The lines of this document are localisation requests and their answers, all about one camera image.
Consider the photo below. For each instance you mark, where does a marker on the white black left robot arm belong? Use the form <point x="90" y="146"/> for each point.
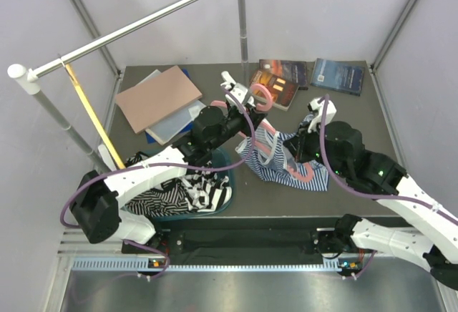
<point x="97" y="205"/>

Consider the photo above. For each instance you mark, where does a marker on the orange cover paperback book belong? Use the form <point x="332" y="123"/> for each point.
<point x="282" y="90"/>

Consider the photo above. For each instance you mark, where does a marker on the white rack left foot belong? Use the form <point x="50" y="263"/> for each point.
<point x="106" y="157"/>

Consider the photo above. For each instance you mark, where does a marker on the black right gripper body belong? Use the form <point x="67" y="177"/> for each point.
<point x="308" y="147"/>

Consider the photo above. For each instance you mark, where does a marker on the thin-striped black white garment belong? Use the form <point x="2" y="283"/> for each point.
<point x="167" y="199"/>

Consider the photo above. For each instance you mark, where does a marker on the blue cover book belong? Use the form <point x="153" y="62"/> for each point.
<point x="338" y="76"/>

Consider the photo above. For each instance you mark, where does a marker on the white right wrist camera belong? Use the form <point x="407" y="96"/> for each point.
<point x="322" y="113"/>

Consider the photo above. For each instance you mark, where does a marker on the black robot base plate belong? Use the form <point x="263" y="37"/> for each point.
<point x="308" y="235"/>

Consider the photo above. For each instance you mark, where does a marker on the metal rack pole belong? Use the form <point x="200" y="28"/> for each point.
<point x="243" y="41"/>
<point x="60" y="119"/>

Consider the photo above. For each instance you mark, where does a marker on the pink plastic hanger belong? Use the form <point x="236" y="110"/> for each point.
<point x="265" y="125"/>

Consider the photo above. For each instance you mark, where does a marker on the blue white striped tank top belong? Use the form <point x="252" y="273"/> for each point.
<point x="270" y="168"/>

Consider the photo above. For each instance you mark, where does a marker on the wide-striped black white garment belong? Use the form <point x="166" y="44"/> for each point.
<point x="207" y="193"/>

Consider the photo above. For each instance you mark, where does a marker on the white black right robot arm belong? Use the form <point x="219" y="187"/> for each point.
<point x="378" y="177"/>

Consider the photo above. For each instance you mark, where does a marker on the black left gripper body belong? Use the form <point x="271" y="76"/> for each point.
<point x="237" y="120"/>

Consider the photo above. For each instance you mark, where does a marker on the white rack top bar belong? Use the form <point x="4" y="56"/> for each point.
<point x="27" y="77"/>

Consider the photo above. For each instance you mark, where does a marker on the metal rack right pole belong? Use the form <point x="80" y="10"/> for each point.
<point x="243" y="41"/>

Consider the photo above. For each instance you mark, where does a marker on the dark cover book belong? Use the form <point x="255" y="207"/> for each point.
<point x="293" y="71"/>

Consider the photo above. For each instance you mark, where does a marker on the metal rack left pole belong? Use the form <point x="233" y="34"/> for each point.
<point x="60" y="119"/>

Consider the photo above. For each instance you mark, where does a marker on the teal plastic basket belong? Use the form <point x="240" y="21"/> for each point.
<point x="189" y="215"/>

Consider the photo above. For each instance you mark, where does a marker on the yellow wavy hanger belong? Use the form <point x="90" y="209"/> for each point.
<point x="94" y="118"/>

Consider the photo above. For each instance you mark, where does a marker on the aluminium wall frame rail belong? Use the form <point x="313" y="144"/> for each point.
<point x="394" y="32"/>
<point x="89" y="24"/>

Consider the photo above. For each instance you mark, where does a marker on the right aluminium wall frame rail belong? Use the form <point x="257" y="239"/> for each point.
<point x="394" y="32"/>

